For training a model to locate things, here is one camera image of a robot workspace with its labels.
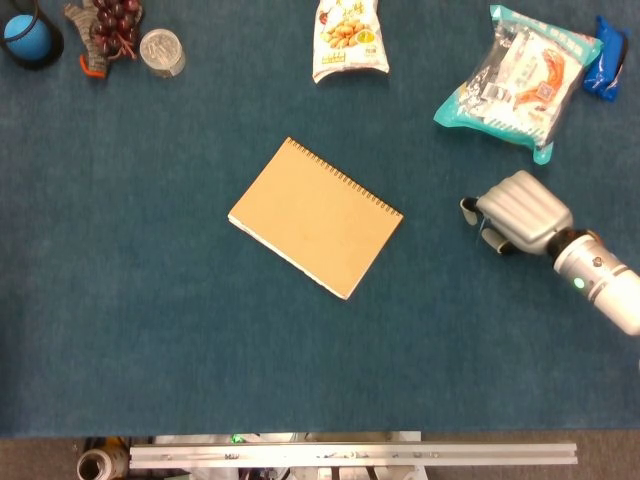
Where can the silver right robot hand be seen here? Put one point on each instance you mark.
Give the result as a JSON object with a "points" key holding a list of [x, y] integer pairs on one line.
{"points": [[525, 210]]}

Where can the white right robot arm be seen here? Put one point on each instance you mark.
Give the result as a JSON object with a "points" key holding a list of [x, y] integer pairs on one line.
{"points": [[600, 280]]}

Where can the brown spiral notebook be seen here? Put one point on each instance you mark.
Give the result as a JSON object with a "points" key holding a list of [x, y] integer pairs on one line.
{"points": [[315, 215]]}

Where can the teal shrimp snack multipack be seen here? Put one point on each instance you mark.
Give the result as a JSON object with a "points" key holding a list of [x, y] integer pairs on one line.
{"points": [[520, 85]]}

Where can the blue snack packet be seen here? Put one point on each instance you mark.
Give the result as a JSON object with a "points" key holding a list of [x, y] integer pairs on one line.
{"points": [[602, 75]]}

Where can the white nut snack bag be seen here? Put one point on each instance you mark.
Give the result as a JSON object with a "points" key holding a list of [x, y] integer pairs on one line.
{"points": [[350, 40]]}

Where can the teal felt table cloth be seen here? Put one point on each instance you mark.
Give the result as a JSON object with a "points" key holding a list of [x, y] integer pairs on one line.
{"points": [[150, 300]]}

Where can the clear round jar of clips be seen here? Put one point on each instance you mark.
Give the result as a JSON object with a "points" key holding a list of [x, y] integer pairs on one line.
{"points": [[161, 50]]}

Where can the dark red grape bunch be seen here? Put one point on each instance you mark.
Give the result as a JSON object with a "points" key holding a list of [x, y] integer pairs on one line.
{"points": [[112, 22]]}

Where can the grey knit glove orange cuff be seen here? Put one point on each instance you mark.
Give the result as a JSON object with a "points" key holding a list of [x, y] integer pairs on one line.
{"points": [[96, 61]]}

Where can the brown tape roll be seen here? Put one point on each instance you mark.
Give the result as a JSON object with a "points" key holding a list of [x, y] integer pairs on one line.
{"points": [[117, 462]]}

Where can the black mesh pen holder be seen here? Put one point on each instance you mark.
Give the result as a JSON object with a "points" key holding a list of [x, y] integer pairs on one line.
{"points": [[59, 46]]}

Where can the blue ball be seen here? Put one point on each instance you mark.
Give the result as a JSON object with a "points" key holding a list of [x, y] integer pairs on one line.
{"points": [[25, 37]]}

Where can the aluminium extrusion rail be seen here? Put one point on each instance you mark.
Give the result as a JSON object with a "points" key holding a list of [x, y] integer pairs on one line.
{"points": [[350, 455]]}

